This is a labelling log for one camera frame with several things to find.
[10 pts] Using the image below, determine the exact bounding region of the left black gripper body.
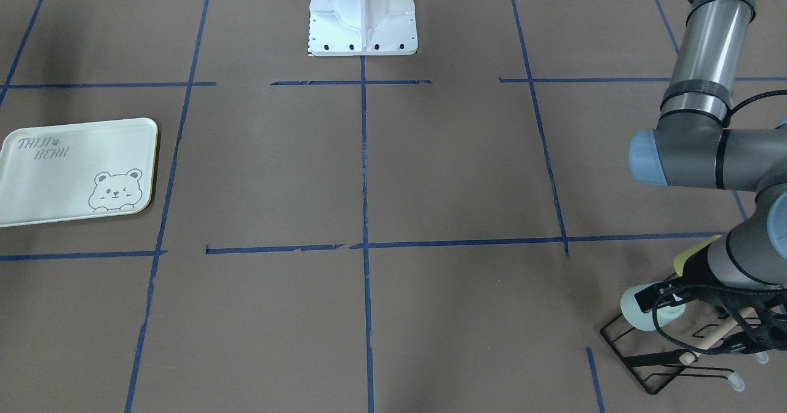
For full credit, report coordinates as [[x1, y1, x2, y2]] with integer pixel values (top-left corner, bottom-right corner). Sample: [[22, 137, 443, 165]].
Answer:
[[676, 278, 785, 355]]

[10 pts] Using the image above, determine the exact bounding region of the green cup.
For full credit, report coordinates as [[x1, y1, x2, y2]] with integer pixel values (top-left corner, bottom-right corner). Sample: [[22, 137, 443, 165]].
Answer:
[[620, 284, 687, 332]]

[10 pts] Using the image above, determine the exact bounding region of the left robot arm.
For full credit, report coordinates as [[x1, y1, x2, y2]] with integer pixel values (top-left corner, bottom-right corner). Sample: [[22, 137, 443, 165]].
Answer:
[[621, 0, 786, 355]]

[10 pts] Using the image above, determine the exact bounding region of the yellow cup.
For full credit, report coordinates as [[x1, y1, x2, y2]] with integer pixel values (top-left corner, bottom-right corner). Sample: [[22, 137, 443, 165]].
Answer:
[[673, 235, 723, 278]]

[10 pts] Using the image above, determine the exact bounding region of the cream bear tray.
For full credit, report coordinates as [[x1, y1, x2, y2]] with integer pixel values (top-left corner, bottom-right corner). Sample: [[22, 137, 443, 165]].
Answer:
[[1, 118, 159, 227]]

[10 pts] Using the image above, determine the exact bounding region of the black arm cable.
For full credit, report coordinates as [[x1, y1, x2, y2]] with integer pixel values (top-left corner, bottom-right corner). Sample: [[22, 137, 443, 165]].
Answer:
[[652, 284, 787, 352]]

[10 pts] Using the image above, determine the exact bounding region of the black wire cup rack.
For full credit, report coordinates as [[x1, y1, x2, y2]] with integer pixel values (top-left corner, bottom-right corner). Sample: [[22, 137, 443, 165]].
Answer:
[[599, 278, 787, 394]]

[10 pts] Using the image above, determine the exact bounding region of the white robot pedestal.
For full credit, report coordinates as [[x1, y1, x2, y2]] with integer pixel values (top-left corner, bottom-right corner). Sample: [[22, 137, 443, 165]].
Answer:
[[307, 0, 419, 57]]

